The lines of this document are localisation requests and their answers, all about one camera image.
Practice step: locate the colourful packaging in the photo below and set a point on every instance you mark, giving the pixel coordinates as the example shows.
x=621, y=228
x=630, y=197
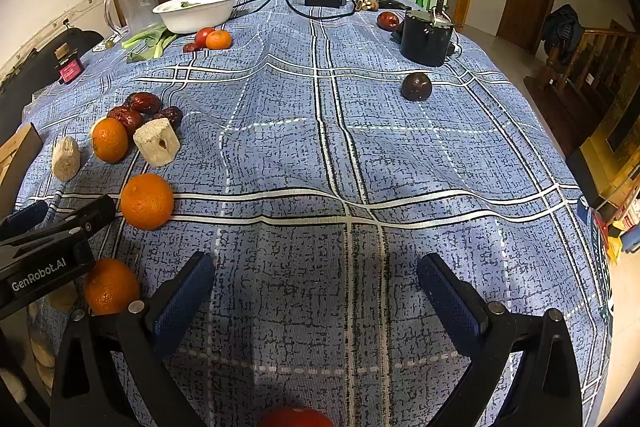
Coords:
x=627, y=219

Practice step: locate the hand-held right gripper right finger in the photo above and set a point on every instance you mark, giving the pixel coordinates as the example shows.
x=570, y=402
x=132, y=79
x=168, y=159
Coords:
x=450, y=302

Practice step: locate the small orange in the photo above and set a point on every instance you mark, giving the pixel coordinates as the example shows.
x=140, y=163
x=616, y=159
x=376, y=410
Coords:
x=219, y=39

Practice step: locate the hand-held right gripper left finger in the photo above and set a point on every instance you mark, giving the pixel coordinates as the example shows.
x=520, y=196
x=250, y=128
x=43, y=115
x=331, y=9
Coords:
x=182, y=302

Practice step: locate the red round fruit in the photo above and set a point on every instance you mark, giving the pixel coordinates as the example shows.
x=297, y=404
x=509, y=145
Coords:
x=295, y=418

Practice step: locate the dark jacket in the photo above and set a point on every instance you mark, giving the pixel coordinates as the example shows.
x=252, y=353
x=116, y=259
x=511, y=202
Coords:
x=562, y=27

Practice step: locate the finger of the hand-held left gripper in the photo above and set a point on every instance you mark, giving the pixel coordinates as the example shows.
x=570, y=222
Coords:
x=95, y=212
x=27, y=216

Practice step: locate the wooden stair railing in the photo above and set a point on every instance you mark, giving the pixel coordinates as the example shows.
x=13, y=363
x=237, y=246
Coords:
x=587, y=57

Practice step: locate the small red date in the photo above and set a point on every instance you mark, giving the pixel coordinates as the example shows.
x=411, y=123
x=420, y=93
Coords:
x=190, y=48

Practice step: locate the white plate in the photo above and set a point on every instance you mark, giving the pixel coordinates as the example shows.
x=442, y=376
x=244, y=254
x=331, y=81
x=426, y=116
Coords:
x=102, y=47

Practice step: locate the large orange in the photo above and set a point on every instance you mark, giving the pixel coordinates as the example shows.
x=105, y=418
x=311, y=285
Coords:
x=147, y=202

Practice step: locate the white basin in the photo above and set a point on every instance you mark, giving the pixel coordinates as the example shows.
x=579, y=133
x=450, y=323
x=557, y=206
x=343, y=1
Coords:
x=197, y=9

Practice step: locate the cardboard box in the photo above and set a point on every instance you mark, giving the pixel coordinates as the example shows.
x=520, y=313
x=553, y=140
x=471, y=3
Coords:
x=15, y=159

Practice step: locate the black metal pot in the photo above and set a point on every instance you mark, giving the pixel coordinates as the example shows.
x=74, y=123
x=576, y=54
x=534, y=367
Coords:
x=425, y=38

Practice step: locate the clear plastic pitcher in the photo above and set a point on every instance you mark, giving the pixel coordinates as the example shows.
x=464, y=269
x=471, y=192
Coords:
x=132, y=4

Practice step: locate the black sofa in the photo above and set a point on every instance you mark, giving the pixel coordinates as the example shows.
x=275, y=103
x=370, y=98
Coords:
x=20, y=107

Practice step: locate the red tomato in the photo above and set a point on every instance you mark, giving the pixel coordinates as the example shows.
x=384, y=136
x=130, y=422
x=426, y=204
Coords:
x=202, y=36

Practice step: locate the pale sugarcane chunk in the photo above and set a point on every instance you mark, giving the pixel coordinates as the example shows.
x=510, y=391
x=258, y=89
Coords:
x=66, y=158
x=157, y=142

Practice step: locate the green leafy vegetable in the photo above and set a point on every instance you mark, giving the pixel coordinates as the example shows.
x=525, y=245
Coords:
x=150, y=41

